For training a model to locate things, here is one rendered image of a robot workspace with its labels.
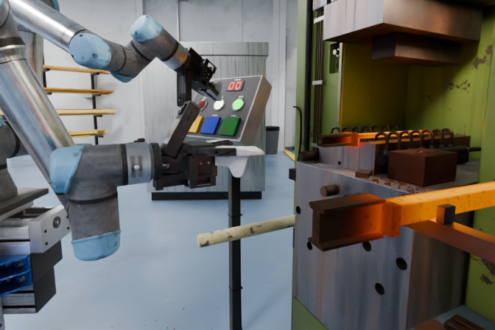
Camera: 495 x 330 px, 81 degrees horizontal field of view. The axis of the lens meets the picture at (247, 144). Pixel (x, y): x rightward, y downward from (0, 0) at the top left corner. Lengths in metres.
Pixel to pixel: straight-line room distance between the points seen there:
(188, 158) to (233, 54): 2.77
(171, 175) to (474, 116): 0.96
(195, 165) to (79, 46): 0.40
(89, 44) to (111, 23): 7.19
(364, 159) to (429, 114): 0.51
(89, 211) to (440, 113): 1.10
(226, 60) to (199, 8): 4.36
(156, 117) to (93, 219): 2.86
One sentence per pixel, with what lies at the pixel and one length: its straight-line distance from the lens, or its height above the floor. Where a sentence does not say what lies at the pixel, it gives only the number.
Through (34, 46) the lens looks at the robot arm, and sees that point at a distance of 1.13.
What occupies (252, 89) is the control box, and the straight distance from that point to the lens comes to 1.12.
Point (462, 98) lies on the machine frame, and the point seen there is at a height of 1.11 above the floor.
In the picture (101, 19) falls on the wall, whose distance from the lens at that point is 8.07.
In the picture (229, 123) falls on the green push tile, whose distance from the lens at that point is 1.08.
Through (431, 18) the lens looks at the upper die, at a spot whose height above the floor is 1.30.
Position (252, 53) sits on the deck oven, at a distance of 3.28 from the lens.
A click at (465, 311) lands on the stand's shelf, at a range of 0.75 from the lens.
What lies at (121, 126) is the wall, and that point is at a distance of 7.70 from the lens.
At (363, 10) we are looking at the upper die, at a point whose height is 1.31.
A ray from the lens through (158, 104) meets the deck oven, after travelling 3.36.
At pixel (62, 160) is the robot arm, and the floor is 1.00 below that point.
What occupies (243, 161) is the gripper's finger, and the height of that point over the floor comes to 0.98.
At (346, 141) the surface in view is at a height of 0.99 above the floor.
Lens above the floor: 1.08
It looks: 7 degrees down
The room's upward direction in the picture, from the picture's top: straight up
